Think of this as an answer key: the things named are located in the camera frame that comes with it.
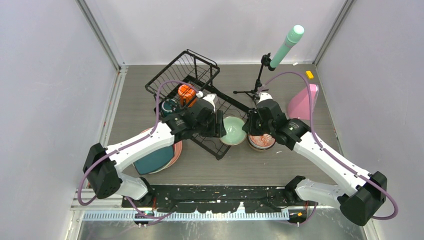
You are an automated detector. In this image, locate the light green bowl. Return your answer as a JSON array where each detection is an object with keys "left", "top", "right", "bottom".
[{"left": 219, "top": 116, "right": 247, "bottom": 146}]

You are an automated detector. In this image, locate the orange mug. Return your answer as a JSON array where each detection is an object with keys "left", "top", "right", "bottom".
[{"left": 177, "top": 84, "right": 196, "bottom": 108}]

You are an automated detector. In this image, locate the dark green mug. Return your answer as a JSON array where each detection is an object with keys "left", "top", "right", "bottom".
[{"left": 160, "top": 99, "right": 181, "bottom": 118}]

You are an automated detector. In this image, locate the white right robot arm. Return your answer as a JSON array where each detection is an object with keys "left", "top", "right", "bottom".
[{"left": 243, "top": 99, "right": 388, "bottom": 226}]

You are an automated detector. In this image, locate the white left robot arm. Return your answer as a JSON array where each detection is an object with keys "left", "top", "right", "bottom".
[{"left": 80, "top": 94, "right": 226, "bottom": 207}]

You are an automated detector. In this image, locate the brown striped bowl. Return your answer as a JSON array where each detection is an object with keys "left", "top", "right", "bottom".
[{"left": 247, "top": 134, "right": 276, "bottom": 153}]

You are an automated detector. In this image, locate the pink wedge object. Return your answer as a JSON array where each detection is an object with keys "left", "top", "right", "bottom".
[{"left": 287, "top": 84, "right": 320, "bottom": 121}]

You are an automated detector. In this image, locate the pink round plate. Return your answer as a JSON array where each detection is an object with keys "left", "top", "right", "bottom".
[{"left": 148, "top": 141, "right": 183, "bottom": 174}]

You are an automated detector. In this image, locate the yellow small block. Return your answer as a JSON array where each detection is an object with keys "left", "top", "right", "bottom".
[{"left": 305, "top": 70, "right": 314, "bottom": 80}]

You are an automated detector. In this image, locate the black mini tripod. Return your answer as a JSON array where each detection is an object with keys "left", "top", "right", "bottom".
[{"left": 232, "top": 52, "right": 276, "bottom": 103}]

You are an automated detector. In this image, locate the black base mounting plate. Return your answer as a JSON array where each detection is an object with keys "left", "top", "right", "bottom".
[{"left": 133, "top": 185, "right": 303, "bottom": 214}]

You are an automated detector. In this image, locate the teal square plate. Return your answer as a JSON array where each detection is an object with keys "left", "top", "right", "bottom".
[{"left": 133, "top": 146, "right": 174, "bottom": 175}]

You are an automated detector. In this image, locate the mint green microphone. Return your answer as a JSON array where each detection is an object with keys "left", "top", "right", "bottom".
[{"left": 269, "top": 24, "right": 305, "bottom": 69}]

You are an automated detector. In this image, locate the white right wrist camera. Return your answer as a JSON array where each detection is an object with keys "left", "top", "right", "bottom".
[{"left": 256, "top": 92, "right": 273, "bottom": 105}]

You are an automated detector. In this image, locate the black wire dish rack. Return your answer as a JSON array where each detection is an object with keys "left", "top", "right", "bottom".
[{"left": 144, "top": 49, "right": 251, "bottom": 161}]

